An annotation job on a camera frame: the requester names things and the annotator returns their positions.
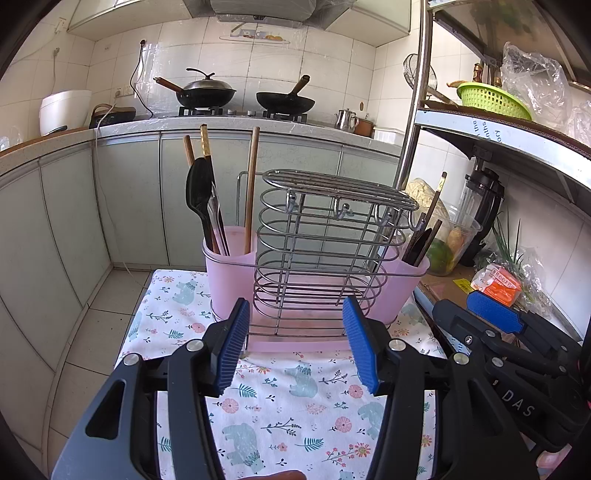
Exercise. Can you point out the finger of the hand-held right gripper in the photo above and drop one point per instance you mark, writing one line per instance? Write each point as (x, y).
(461, 321)
(496, 314)

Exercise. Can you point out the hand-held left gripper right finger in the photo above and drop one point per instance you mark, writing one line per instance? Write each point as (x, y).
(362, 350)

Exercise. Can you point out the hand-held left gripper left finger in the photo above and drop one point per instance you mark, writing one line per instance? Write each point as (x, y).
(233, 346)

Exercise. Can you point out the pink plastic utensil cup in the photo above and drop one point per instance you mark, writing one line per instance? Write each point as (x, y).
(231, 281)
(406, 286)

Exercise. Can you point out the short dark chopstick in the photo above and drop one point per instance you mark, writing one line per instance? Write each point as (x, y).
(431, 240)

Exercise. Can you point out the black spoon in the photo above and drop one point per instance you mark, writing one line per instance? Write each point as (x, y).
(418, 242)
(198, 184)

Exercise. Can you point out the dark chopstick with pale tip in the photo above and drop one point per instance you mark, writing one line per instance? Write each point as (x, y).
(437, 196)

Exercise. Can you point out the brown wooden chopstick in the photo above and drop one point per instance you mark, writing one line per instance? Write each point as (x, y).
(189, 152)
(252, 184)

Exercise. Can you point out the gold-patterned dark chopstick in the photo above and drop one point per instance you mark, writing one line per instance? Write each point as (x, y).
(206, 143)

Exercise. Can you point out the person's left hand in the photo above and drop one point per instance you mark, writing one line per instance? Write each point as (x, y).
(281, 475)

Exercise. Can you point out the orange and white food packet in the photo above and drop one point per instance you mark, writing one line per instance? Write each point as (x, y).
(501, 281)

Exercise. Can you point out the brown cardboard sheet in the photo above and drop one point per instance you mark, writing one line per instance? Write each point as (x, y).
(448, 286)

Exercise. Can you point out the clear plastic bag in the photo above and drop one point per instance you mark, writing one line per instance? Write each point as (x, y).
(535, 277)
(9, 138)
(535, 74)

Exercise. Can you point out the pink plastic drip tray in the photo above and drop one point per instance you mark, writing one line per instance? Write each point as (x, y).
(300, 344)

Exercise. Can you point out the green round vegetable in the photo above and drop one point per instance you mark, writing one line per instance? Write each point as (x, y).
(438, 256)

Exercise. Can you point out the floral white tablecloth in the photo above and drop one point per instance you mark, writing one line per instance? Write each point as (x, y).
(277, 406)

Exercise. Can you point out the green chives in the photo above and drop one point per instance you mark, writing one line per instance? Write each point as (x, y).
(508, 240)

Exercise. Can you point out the orange fruit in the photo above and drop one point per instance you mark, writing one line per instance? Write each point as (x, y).
(455, 237)

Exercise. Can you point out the clear plastic bowl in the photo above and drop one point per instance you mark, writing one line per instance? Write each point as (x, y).
(466, 230)

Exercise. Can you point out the black blender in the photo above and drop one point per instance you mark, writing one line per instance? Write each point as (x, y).
(485, 194)

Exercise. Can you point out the enoki mushroom pack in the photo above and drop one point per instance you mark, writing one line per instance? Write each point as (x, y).
(420, 189)

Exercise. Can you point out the white storage box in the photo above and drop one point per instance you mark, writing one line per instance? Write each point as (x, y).
(388, 134)

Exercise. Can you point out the green plastic basket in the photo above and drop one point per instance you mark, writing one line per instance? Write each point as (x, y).
(494, 101)

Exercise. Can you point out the kitchen counter with cabinets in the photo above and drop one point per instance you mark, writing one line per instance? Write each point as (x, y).
(69, 207)

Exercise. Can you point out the brown pot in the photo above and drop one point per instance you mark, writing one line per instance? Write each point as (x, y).
(365, 127)

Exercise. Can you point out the steel kettle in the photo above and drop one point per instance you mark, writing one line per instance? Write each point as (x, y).
(345, 121)

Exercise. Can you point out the metal shelving unit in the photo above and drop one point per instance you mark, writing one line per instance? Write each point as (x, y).
(418, 92)

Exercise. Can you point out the black gas stove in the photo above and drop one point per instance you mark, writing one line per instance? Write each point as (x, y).
(240, 113)

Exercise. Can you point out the ginger root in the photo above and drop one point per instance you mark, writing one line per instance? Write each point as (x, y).
(455, 83)

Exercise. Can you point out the black wok with lid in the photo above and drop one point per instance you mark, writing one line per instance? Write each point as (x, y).
(207, 92)

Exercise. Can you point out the black induction cooker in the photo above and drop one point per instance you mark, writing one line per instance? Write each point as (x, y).
(113, 117)

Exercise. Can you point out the wooden board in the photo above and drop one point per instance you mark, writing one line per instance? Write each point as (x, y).
(46, 138)

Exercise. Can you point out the white rice cooker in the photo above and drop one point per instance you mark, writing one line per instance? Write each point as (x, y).
(64, 110)

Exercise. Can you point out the range hood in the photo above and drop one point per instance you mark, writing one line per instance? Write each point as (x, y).
(277, 9)

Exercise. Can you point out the white wall socket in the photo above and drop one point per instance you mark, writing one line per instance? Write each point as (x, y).
(121, 92)

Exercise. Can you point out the wall decal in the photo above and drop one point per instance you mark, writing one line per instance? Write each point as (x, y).
(258, 36)

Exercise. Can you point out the wall cabinets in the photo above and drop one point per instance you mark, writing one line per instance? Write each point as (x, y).
(115, 14)

